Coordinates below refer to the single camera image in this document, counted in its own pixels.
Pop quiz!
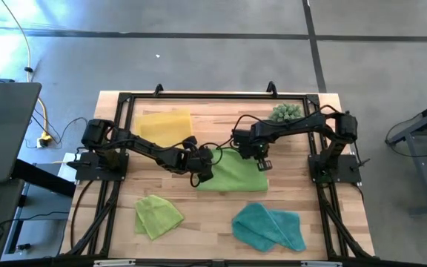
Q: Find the yellow translucent plastic basket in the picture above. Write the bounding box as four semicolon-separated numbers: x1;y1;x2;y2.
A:
134;109;194;150

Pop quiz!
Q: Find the gray metal desk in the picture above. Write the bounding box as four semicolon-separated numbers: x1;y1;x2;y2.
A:
385;94;427;218

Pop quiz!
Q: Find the silver edge bracket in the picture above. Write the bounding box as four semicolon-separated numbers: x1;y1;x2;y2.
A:
301;260;343;267
93;259;136;267

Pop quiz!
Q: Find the yellow floor cable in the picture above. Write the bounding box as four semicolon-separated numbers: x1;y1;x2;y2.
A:
0;0;53;144

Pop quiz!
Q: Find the yellow power plug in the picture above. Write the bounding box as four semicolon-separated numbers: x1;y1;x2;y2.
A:
36;132;53;149

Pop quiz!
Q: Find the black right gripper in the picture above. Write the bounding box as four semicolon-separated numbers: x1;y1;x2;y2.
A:
231;125;274;173

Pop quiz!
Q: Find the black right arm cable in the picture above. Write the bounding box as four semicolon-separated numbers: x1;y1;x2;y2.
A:
231;113;274;131

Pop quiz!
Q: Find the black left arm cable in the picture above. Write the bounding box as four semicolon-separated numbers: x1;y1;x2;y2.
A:
188;142;224;188

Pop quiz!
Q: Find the lime green microfiber towel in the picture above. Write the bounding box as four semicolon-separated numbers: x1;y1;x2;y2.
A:
133;194;185;241

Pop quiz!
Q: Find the black side desk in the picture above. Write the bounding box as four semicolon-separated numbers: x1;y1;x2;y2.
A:
0;159;77;263

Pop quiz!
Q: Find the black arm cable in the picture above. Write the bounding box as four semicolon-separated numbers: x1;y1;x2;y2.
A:
188;142;224;188
231;113;274;131

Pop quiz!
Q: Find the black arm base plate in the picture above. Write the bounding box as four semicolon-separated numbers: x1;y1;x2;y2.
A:
308;154;363;185
74;151;130;182

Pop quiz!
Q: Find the potted green succulent plant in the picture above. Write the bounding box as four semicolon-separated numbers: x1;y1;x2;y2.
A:
268;103;305;124

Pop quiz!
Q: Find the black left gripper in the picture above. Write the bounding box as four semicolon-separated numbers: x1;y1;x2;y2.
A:
182;135;215;184

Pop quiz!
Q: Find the teal microfiber towel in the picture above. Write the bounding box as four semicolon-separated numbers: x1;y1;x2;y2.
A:
231;202;307;253

